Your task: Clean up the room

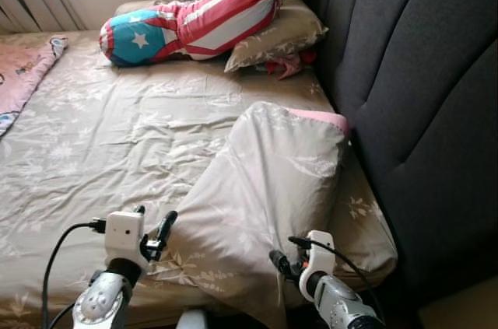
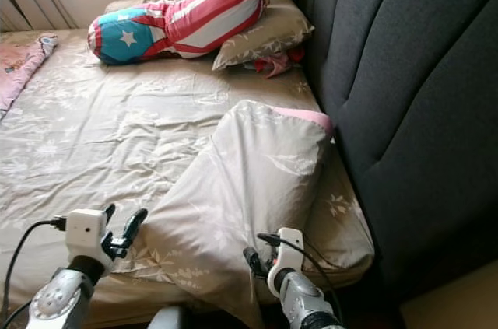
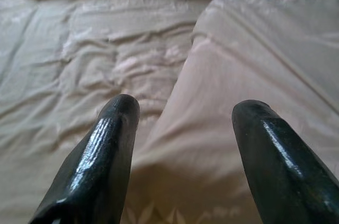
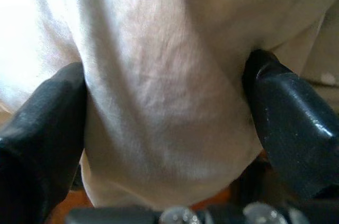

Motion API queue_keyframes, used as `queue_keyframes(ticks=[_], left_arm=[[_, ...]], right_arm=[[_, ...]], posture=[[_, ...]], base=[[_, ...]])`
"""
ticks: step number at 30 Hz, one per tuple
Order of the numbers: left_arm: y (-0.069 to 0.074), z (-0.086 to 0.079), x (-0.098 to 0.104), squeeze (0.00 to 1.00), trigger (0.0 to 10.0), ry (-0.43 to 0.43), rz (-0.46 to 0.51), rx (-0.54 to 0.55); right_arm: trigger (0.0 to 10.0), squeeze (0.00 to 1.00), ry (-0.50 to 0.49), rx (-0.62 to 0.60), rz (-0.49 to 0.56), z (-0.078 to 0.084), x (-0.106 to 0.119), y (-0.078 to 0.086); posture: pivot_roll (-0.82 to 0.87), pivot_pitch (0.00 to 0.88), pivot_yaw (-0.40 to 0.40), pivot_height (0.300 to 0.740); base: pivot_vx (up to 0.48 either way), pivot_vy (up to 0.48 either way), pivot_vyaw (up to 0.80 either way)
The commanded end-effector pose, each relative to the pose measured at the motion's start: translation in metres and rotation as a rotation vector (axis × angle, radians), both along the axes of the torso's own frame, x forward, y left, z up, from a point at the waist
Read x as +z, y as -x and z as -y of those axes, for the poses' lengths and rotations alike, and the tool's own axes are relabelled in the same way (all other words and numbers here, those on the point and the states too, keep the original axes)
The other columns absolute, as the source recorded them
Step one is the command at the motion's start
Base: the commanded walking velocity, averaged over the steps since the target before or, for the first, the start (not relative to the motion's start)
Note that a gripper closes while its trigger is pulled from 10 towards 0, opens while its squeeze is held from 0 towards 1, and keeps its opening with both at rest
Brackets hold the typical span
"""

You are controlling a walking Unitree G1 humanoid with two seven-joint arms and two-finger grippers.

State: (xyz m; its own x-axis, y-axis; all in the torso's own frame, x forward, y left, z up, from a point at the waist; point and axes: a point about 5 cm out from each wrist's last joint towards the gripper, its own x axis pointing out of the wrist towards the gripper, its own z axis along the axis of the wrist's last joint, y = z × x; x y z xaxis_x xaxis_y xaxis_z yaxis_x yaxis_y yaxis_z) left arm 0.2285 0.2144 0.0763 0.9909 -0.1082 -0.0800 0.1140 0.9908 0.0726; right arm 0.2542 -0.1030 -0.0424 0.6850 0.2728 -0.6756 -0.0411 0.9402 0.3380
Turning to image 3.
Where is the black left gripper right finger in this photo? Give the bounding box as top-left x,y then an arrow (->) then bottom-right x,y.
231,98 -> 339,224

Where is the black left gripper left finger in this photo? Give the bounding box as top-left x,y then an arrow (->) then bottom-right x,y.
29,94 -> 140,224

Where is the grey floral bed sheet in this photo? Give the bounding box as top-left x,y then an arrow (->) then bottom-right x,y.
0,0 -> 339,224

